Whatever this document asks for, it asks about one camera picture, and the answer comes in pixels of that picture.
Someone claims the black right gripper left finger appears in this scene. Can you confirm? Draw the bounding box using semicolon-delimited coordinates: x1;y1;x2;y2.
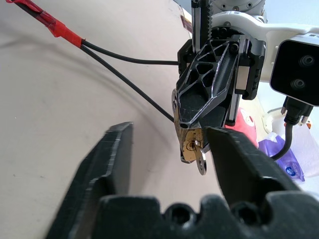
47;121;135;239

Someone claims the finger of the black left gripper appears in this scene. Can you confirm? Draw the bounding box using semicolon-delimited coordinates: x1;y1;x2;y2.
200;101;230;129

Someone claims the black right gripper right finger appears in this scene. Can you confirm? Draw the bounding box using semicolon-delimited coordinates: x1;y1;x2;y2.
205;126;304;208

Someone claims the truss finger of the black left gripper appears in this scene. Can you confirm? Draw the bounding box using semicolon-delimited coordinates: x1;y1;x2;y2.
175;34;241;130

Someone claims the brass padlock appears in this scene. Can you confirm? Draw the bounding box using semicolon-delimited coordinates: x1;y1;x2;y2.
171;89;208;164

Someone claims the silver key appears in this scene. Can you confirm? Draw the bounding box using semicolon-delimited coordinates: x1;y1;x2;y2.
191;139;207;176

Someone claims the red plush toy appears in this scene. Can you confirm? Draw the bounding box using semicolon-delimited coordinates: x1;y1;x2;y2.
225;107;259;148

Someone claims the purple wet wipes pack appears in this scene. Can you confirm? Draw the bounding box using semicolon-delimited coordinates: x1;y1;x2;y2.
258;131;306;183

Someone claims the white plastic object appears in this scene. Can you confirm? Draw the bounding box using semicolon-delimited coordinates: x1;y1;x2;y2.
261;99;287;136

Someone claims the dark brown small box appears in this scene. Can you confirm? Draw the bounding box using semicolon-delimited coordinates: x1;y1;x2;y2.
179;6;194;33

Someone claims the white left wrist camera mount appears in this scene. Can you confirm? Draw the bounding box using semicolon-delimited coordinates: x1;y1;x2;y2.
210;11;319;108

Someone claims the black camera cable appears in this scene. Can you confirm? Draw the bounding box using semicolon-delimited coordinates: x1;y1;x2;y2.
270;96;314;160

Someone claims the black cable with red sleeve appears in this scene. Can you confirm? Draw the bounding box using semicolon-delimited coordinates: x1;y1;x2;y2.
4;0;180;123

